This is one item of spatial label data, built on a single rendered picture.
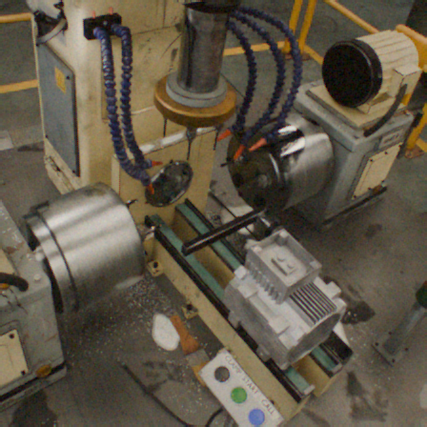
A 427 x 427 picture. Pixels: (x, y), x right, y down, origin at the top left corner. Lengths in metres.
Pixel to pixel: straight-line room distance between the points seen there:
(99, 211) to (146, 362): 0.41
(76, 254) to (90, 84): 0.39
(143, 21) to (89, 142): 0.32
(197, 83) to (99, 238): 0.37
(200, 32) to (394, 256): 0.98
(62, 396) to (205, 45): 0.82
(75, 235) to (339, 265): 0.84
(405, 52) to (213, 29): 0.70
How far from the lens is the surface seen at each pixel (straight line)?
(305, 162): 1.34
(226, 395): 0.96
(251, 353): 1.21
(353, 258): 1.60
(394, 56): 1.50
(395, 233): 1.75
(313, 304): 1.05
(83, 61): 1.16
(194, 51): 1.02
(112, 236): 1.05
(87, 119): 1.24
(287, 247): 1.12
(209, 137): 1.33
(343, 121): 1.47
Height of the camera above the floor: 1.92
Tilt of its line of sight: 45 degrees down
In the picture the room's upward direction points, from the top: 11 degrees clockwise
